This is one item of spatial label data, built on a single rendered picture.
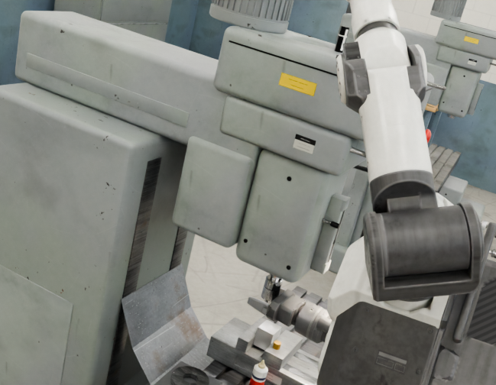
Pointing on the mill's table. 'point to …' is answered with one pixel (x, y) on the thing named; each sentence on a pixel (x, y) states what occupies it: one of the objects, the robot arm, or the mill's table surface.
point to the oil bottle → (259, 374)
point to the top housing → (288, 77)
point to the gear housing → (290, 137)
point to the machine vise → (301, 367)
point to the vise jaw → (276, 359)
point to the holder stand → (187, 376)
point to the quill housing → (285, 215)
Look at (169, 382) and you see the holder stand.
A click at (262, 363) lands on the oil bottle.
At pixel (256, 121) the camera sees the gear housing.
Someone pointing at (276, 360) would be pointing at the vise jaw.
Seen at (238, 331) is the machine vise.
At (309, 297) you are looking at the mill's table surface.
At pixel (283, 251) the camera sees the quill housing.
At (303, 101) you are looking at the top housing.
